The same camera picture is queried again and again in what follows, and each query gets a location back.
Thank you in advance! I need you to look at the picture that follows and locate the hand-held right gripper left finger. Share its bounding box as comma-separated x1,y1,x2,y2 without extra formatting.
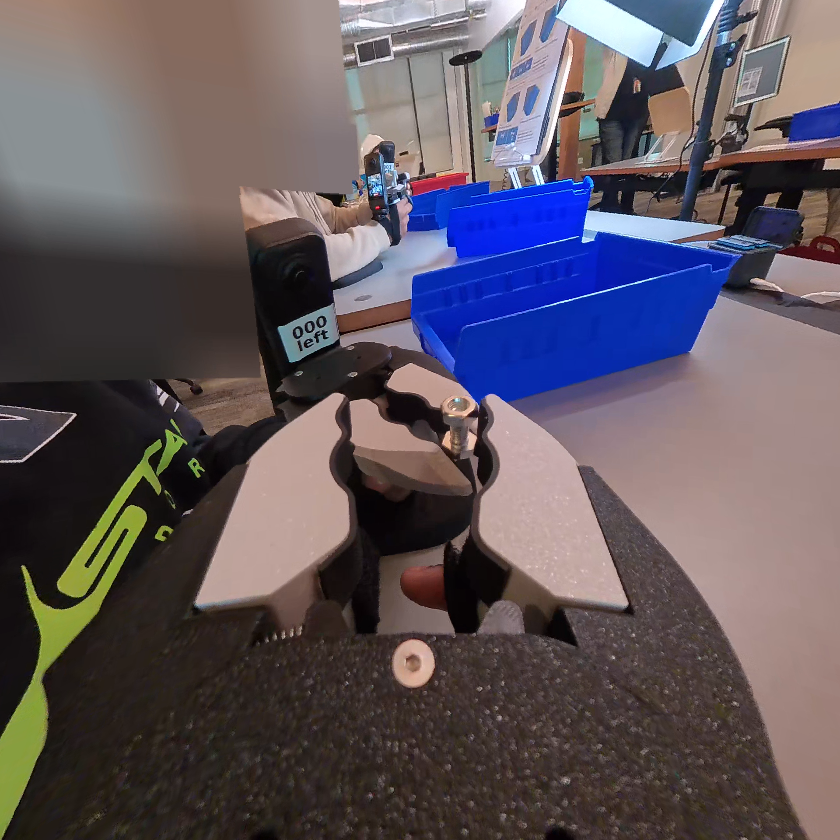
193,394,382,637

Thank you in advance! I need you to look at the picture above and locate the person's left forearm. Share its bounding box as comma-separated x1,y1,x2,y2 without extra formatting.
197,413,292,481

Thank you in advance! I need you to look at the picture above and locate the black floor lamp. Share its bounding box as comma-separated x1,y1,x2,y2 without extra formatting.
448,50,485,179

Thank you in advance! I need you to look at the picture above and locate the long wooden desk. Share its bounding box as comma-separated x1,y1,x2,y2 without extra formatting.
578,137,840,240

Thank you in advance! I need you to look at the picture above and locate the black office chair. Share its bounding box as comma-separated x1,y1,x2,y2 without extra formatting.
151,377,206,403

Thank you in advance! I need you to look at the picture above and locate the black and blue device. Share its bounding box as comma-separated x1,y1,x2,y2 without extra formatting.
714,235,781,288

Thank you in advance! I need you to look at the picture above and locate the blue plastic bin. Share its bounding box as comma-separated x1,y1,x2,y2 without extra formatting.
406,180,492,233
410,233,741,404
788,101,840,144
445,176,595,261

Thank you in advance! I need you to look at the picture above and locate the silver hex bolt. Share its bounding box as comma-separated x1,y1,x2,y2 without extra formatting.
445,418,477,463

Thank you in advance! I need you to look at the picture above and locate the dark blue bag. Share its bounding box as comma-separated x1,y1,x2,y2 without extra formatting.
741,205,805,249

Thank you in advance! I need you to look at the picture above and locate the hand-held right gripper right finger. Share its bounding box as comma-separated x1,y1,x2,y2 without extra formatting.
444,394,632,637

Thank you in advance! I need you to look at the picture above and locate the white cable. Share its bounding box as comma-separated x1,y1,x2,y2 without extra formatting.
772,287,840,308

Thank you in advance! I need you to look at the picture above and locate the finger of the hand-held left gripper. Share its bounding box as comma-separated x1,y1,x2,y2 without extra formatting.
344,397,477,500
384,363,500,463

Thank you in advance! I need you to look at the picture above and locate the roll-up banner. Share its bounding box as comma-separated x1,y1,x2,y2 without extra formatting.
489,0,576,170

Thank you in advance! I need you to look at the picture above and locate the red plastic bin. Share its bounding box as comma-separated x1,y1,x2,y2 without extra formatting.
409,171,471,196

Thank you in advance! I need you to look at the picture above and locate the wooden chair back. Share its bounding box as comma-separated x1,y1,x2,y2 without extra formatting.
649,86,698,135

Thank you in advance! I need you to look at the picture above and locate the studio light on stand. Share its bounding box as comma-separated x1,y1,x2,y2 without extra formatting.
557,0,763,224

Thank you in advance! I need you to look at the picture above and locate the black printed shirt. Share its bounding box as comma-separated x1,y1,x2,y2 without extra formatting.
0,378,284,840

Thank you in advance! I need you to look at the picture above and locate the wall air vent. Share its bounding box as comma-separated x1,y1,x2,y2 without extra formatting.
353,35,396,68

